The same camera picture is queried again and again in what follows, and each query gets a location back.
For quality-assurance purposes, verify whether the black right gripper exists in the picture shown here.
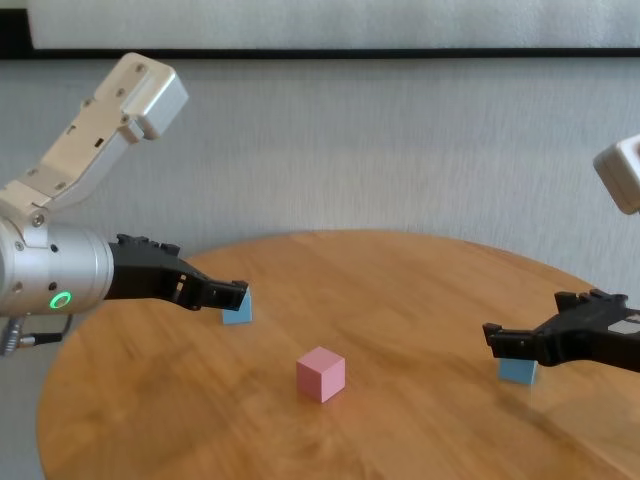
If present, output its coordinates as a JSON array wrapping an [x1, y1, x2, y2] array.
[[482, 288, 640, 374]]

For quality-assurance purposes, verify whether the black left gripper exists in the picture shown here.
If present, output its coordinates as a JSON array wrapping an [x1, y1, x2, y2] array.
[[103, 233, 250, 312]]

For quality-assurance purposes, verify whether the blue cube block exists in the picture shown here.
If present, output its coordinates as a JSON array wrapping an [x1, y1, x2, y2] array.
[[221, 287, 254, 326], [497, 357, 540, 387]]

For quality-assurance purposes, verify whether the pink cube block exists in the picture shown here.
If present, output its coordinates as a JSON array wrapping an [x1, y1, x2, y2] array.
[[295, 345, 347, 404]]

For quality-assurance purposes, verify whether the grey left arm cable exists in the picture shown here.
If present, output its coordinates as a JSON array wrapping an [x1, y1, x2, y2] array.
[[0, 314, 76, 357]]

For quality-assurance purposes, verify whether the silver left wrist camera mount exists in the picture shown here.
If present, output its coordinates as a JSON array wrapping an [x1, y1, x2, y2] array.
[[0, 52, 190, 224]]

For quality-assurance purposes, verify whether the white foam wall panel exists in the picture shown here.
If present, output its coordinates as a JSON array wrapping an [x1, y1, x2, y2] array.
[[27, 0, 640, 51]]

